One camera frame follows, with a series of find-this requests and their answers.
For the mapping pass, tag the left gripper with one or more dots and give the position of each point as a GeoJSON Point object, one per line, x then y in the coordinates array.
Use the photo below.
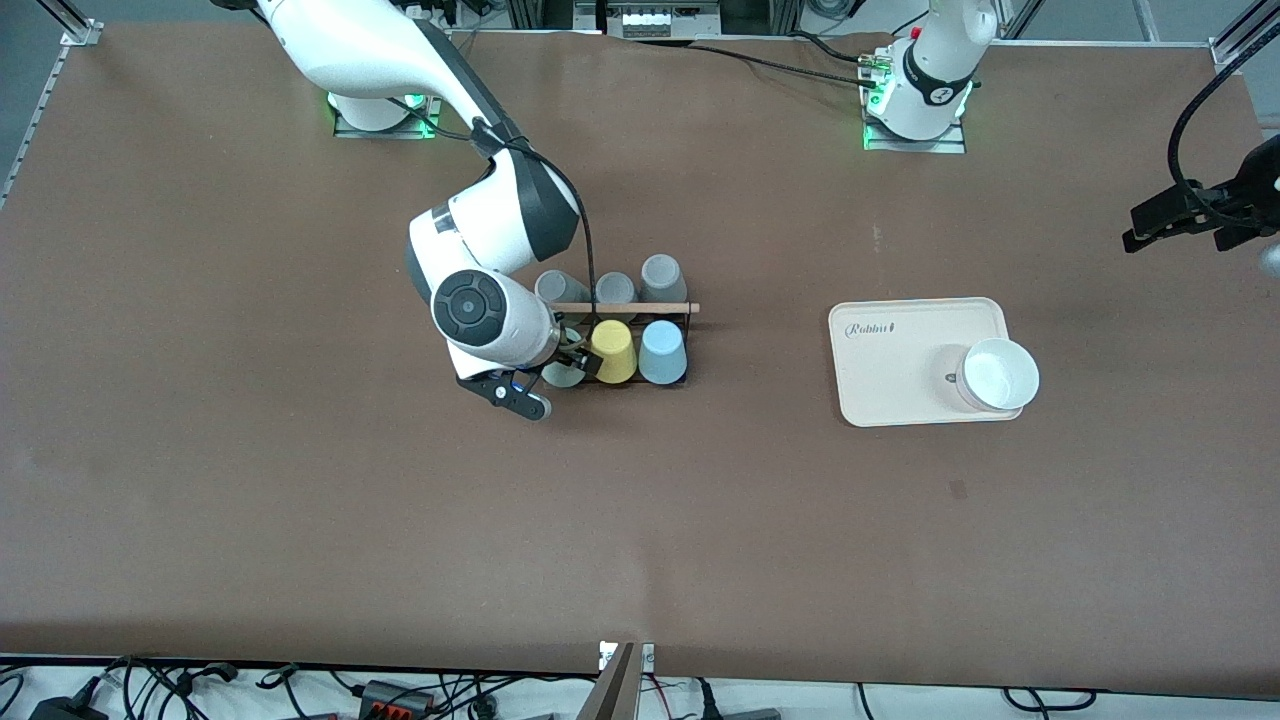
{"type": "Point", "coordinates": [1253, 187]}

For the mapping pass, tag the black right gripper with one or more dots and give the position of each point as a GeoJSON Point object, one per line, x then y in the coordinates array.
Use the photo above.
{"type": "Point", "coordinates": [572, 350]}

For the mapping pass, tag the pale green cup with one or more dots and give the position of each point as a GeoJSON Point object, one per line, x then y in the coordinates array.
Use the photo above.
{"type": "Point", "coordinates": [560, 376]}

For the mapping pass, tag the light blue cup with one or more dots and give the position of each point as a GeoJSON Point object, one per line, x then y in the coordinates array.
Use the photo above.
{"type": "Point", "coordinates": [662, 355]}

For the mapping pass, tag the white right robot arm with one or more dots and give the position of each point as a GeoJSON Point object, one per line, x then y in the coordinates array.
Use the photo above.
{"type": "Point", "coordinates": [350, 40]}

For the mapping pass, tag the yellow cup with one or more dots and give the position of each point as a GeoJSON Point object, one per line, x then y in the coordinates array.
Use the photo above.
{"type": "Point", "coordinates": [613, 355]}

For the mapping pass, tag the grey cup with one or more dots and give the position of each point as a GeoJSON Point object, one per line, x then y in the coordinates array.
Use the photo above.
{"type": "Point", "coordinates": [618, 288]}
{"type": "Point", "coordinates": [662, 278]}
{"type": "Point", "coordinates": [560, 285]}

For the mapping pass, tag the white bowl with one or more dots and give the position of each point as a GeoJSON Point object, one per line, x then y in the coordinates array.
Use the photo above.
{"type": "Point", "coordinates": [1000, 375]}

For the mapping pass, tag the grey metal bar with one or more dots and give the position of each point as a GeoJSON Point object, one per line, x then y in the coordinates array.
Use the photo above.
{"type": "Point", "coordinates": [612, 690]}

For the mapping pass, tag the beige plastic tray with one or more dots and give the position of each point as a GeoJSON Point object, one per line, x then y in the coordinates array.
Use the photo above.
{"type": "Point", "coordinates": [900, 390]}

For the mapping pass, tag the black orange power strip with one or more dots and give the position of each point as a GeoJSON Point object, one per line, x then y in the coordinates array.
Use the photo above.
{"type": "Point", "coordinates": [395, 700]}

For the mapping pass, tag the grey control box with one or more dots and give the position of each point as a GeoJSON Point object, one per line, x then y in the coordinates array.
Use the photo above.
{"type": "Point", "coordinates": [648, 20]}

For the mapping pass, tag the white power strip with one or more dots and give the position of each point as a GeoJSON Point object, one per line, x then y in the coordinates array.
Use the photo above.
{"type": "Point", "coordinates": [440, 12]}

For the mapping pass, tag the black power adapter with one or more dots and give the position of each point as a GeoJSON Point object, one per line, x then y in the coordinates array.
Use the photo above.
{"type": "Point", "coordinates": [65, 710]}

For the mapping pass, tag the aluminium corner bracket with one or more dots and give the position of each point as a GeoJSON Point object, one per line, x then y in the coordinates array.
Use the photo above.
{"type": "Point", "coordinates": [1226, 55]}

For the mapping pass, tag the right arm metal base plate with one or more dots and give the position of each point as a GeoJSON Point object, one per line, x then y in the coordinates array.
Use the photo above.
{"type": "Point", "coordinates": [385, 133]}

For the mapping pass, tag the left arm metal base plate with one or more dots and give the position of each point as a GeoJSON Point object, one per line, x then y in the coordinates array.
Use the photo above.
{"type": "Point", "coordinates": [915, 146]}

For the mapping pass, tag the aluminium table edge rail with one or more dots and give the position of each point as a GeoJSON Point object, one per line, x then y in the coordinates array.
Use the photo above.
{"type": "Point", "coordinates": [40, 110]}

